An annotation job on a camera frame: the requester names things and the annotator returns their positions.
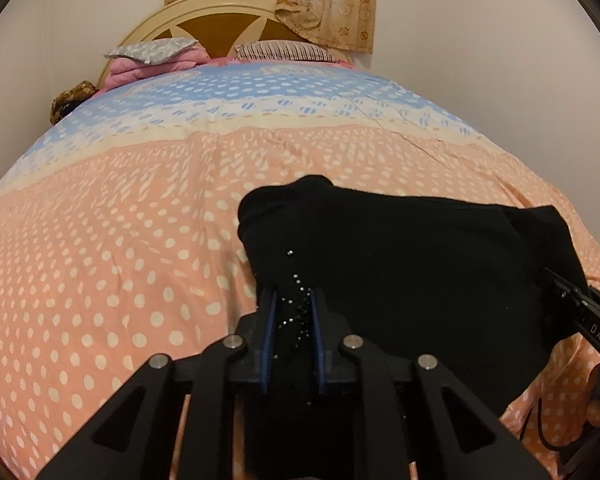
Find black pants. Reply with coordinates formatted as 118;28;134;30
237;176;588;479

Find peach polka dot bedspread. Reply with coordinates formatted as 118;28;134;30
0;60;600;479

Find brown stuffed bundle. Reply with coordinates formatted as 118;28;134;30
50;80;97;126

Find pink folded blanket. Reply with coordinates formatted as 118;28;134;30
97;48;238;94

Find grey patterned pillow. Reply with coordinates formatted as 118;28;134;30
105;37;199;65

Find striped pillow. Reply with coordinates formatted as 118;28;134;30
235;40;339;63

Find cream wooden headboard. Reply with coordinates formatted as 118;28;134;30
121;0;353;68

